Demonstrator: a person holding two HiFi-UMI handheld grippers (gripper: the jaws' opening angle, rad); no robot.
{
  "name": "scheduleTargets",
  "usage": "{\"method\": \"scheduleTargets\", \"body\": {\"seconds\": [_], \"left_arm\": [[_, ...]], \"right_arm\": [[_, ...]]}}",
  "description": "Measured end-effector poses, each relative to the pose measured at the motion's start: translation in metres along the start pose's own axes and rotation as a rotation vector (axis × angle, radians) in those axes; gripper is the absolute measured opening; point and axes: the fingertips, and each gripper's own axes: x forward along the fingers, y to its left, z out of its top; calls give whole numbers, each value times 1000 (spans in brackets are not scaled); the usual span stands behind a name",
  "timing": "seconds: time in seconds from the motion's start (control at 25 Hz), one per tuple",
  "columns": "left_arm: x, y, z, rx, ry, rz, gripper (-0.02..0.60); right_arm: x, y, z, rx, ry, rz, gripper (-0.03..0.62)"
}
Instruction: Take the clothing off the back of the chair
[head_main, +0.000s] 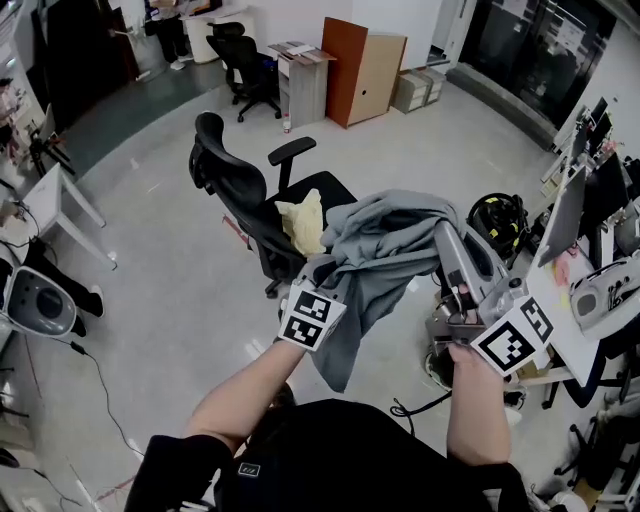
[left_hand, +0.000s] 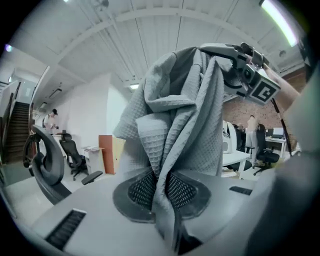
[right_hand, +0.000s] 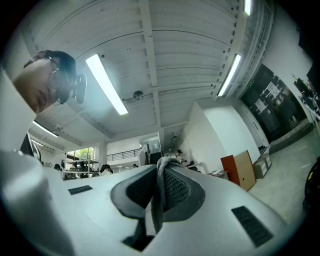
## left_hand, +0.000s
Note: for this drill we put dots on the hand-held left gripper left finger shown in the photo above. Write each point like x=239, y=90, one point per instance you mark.
x=100, y=225

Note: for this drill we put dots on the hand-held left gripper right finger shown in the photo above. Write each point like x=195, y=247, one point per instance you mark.
x=220, y=225

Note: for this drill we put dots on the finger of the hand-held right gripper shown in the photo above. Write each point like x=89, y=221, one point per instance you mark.
x=217, y=48
x=232, y=82

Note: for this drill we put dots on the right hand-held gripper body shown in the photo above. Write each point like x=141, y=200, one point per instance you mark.
x=265, y=91

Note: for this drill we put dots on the black armrest office chair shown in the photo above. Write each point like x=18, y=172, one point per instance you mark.
x=53, y=185

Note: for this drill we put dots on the grey shirt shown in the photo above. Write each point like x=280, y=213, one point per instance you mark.
x=180, y=120

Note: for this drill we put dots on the person's right forearm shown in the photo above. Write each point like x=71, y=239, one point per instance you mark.
x=285, y=90

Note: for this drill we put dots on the black swivel chair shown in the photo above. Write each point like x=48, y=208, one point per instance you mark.
x=71, y=150
x=267, y=157

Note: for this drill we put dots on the computer monitor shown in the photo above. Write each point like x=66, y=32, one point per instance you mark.
x=278, y=132

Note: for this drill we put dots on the white computer desk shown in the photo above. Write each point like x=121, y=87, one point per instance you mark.
x=275, y=140

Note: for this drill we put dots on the white rounded shell device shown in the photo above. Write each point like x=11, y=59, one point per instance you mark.
x=228, y=147

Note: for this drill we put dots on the grey wood cabinet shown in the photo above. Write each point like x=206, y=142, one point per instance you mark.
x=93, y=160

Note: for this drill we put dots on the long ceiling light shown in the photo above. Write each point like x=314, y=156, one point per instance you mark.
x=280, y=20

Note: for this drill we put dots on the white rectangular table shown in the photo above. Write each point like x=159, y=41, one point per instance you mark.
x=235, y=157

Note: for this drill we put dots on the red-brown wooden panel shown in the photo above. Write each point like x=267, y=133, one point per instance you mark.
x=105, y=155

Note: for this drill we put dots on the tan wooden panel with hole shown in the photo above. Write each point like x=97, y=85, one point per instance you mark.
x=117, y=155

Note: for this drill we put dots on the stack of wood sample boards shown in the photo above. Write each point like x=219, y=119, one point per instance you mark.
x=93, y=148

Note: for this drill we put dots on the small ceiling light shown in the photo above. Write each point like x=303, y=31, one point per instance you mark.
x=134, y=86

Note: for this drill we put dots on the dark staircase with railing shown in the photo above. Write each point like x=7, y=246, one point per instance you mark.
x=17, y=130

